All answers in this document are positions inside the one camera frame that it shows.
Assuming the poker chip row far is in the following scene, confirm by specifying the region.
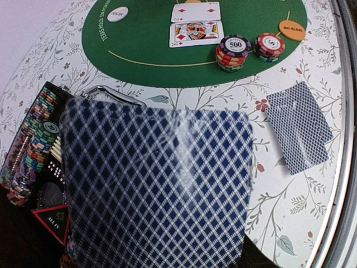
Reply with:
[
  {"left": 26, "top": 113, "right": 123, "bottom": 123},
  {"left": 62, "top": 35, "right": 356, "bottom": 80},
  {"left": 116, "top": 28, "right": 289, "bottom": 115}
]
[{"left": 1, "top": 85, "right": 60, "bottom": 207}]

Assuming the floral tablecloth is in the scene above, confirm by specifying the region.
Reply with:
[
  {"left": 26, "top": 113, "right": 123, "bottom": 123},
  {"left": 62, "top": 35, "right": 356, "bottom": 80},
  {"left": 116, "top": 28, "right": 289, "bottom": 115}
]
[{"left": 1, "top": 1, "right": 343, "bottom": 267}]

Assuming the face-up king card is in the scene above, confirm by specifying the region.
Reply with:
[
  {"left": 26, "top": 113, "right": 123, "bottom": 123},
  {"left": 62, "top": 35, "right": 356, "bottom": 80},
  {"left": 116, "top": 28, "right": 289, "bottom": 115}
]
[{"left": 169, "top": 21, "right": 224, "bottom": 48}]

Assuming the blue playing card deck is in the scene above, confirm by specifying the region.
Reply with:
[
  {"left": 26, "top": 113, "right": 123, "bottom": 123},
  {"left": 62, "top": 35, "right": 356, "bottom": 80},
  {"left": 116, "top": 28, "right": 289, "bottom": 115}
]
[{"left": 61, "top": 98, "right": 253, "bottom": 267}]

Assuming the black round button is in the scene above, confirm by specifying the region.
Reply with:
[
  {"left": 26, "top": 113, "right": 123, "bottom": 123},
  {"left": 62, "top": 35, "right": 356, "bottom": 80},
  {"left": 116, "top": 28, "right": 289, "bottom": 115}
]
[{"left": 36, "top": 182, "right": 66, "bottom": 209}]

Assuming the red white chip stack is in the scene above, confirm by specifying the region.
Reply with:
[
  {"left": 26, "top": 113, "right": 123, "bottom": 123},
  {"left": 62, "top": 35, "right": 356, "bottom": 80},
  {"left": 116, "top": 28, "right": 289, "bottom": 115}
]
[{"left": 253, "top": 33, "right": 286, "bottom": 63}]

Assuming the purple black chip stack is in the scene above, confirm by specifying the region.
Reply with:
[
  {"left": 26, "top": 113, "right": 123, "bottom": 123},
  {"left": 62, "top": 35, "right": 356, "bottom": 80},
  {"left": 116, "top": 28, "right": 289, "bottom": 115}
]
[{"left": 215, "top": 35, "right": 252, "bottom": 73}]

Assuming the dealt card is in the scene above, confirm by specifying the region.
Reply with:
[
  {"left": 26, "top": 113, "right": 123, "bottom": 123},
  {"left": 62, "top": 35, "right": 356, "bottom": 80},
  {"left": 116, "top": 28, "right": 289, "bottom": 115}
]
[
  {"left": 267, "top": 82, "right": 333, "bottom": 143},
  {"left": 267, "top": 108, "right": 329, "bottom": 175}
]

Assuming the black poker chip case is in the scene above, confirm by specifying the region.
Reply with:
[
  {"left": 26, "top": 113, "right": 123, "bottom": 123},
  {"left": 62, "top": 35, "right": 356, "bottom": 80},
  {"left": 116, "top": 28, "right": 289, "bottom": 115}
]
[{"left": 1, "top": 82, "right": 130, "bottom": 267}]

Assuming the orange big blind button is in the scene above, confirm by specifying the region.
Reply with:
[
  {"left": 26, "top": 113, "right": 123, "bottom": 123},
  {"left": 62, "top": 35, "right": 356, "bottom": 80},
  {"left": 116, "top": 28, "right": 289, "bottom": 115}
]
[{"left": 278, "top": 20, "right": 306, "bottom": 41}]

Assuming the red dice row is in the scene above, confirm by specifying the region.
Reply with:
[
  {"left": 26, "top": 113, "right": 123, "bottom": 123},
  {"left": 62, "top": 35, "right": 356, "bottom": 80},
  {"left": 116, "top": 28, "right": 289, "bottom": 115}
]
[{"left": 47, "top": 160, "right": 64, "bottom": 183}]

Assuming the front aluminium rail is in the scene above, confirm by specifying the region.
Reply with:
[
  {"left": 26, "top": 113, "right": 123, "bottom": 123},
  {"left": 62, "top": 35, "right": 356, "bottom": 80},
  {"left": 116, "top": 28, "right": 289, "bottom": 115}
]
[{"left": 307, "top": 1, "right": 356, "bottom": 267}]

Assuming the red triangle all-in marker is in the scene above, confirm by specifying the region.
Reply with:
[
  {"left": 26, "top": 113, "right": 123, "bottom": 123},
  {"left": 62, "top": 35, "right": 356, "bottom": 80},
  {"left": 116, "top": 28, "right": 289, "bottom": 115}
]
[{"left": 32, "top": 205, "right": 70, "bottom": 246}]

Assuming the green poker felt mat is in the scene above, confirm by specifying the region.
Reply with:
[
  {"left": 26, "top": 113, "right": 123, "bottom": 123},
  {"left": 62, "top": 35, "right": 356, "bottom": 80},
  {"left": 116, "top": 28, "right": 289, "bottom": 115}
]
[{"left": 81, "top": 1, "right": 308, "bottom": 88}]

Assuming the white dealer button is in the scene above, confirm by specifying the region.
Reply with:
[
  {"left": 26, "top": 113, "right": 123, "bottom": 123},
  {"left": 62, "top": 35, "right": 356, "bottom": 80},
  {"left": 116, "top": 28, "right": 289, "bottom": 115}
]
[{"left": 107, "top": 7, "right": 129, "bottom": 22}]

